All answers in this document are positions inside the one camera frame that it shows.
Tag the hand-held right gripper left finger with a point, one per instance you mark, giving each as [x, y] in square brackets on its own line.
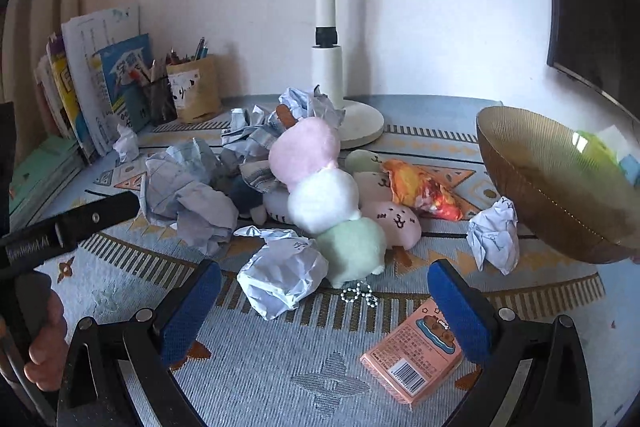
[187, 312]

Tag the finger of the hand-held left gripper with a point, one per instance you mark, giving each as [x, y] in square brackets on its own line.
[75, 222]

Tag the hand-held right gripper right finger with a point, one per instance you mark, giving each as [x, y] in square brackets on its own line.
[460, 312]

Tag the pink snack packet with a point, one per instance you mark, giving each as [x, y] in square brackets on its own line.
[410, 352]

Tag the white paper ball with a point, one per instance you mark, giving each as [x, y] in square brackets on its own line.
[492, 234]

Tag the dango plush with faces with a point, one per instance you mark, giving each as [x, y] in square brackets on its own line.
[392, 217]

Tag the pile of papers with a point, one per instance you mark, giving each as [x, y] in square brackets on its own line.
[190, 187]

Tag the orange snack packet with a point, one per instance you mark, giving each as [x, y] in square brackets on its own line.
[425, 192]

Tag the white cat plush blue body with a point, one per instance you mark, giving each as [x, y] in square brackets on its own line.
[245, 199]

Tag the brown woven bowl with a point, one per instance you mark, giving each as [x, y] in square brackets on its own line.
[540, 187]

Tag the pink white green dango plush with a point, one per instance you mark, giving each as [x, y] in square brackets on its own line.
[320, 202]

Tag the person's left hand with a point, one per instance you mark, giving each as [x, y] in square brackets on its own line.
[47, 357]

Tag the stack of green booklets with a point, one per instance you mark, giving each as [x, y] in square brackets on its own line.
[45, 172]

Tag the blue patterned woven table mat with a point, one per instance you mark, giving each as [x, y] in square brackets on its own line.
[280, 382]

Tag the black mesh pen holder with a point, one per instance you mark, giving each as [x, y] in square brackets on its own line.
[160, 104]

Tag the row of standing books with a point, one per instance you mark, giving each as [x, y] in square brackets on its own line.
[85, 72]

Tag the cardboard pen holder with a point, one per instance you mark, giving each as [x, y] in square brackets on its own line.
[195, 97]

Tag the green and white packet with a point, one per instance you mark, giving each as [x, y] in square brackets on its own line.
[597, 147]

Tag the white desk lamp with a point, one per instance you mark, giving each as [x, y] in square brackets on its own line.
[327, 72]

